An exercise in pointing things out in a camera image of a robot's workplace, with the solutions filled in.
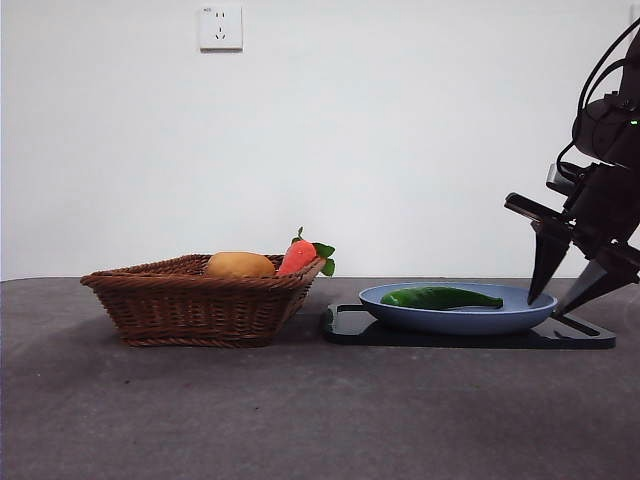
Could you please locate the brown wicker basket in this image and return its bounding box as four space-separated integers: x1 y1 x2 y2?
79 253 327 348

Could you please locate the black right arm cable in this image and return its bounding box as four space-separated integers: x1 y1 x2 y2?
577 19 640 117

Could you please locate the green pepper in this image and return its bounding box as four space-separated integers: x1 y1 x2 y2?
380 285 505 311

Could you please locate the yellow-brown potato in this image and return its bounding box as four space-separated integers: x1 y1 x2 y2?
205 251 277 279

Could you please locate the black cutting board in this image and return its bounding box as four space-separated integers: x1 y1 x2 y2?
322 302 616 349

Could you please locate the blue round plate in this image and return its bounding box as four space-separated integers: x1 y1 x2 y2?
358 282 559 336

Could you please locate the orange toy carrot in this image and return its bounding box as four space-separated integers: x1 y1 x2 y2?
276 227 336 278

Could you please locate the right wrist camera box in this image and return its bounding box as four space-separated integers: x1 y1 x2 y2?
546 160 587 197

